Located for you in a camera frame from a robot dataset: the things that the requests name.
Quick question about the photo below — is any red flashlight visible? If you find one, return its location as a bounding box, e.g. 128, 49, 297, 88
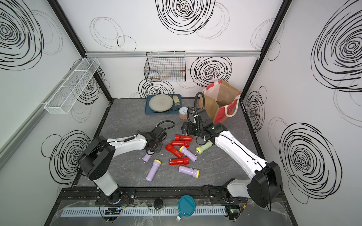
169, 157, 189, 165
174, 134, 193, 142
171, 140, 190, 147

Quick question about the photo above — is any grey round plate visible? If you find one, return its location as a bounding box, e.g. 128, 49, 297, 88
149, 94, 173, 112

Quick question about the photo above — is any white wire wall shelf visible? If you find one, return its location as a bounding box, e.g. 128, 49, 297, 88
44, 58, 100, 115

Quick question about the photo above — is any purple flashlight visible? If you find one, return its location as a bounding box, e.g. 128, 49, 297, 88
178, 166, 200, 179
146, 160, 162, 182
179, 146, 198, 162
142, 151, 154, 163

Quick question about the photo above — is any red flashlight bottom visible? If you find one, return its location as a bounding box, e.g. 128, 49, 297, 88
169, 157, 189, 165

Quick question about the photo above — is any red flashlight top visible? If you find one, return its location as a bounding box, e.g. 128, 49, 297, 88
174, 134, 193, 142

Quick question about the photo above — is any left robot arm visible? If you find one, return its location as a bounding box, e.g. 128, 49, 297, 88
77, 126, 167, 197

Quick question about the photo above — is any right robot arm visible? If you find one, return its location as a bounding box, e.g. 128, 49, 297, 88
187, 108, 283, 208

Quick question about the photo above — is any small orange can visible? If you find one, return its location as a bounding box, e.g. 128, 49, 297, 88
179, 107, 188, 120

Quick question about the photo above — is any purple flashlight bottom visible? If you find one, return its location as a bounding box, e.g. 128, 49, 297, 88
178, 166, 200, 179

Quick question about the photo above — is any black round knob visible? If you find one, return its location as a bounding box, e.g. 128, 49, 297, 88
153, 198, 164, 210

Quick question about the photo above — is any teal round lid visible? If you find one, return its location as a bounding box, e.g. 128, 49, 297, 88
176, 195, 196, 222

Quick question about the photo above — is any dark teal tray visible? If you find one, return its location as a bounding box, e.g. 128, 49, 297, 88
145, 94, 182, 115

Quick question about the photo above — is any red flashlight diagonal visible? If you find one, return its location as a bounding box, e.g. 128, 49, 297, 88
166, 144, 183, 158

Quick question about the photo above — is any white slotted cable duct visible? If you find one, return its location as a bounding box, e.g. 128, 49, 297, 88
60, 206, 227, 217

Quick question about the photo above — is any brown jute tote bag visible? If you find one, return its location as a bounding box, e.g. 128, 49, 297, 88
199, 80, 241, 123

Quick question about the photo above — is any black wire wall basket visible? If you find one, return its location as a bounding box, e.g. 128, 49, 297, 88
143, 51, 186, 82

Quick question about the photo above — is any light green flashlight lower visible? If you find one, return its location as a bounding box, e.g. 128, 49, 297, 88
196, 141, 214, 155

